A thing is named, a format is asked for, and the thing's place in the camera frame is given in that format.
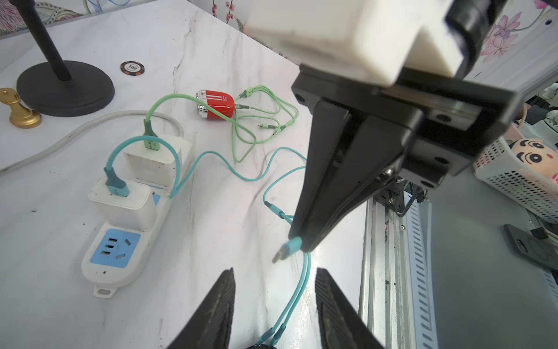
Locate cartoon face toy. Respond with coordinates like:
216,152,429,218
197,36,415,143
511,138,557,183

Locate white power strip cord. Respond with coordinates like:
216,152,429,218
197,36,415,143
0,110,185,175

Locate dark flat device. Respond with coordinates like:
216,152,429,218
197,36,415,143
503,224,557,271

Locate white power strip blue sockets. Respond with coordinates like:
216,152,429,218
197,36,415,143
81,136,182,298

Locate red electric shaver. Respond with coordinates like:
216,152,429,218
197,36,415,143
196,90,235,120

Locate white wall plug adapter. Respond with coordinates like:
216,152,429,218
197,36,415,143
88,177,158,232

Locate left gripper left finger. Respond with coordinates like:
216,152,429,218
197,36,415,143
168,268,235,349

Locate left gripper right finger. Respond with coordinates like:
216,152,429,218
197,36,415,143
315,268,383,349

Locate white usb charger adapter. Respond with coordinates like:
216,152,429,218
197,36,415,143
123,135,194,190

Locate aluminium frame rail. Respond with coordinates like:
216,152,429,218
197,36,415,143
358,180,439,348

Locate black microphone stand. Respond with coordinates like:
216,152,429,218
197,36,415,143
10,1,115,117

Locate teal charging cable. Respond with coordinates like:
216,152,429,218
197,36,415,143
103,134,312,349

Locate white perforated basket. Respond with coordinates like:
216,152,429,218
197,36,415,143
473,137,557,224

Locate gold chess pawn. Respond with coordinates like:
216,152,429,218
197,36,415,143
1,88,42,129

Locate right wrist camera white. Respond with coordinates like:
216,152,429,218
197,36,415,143
245,0,464,87

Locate poker chip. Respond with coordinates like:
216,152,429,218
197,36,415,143
120,61,145,76

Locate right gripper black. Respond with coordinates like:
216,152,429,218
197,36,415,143
289,66,521,252

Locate light green charging cable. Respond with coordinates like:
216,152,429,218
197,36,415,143
142,83,300,164

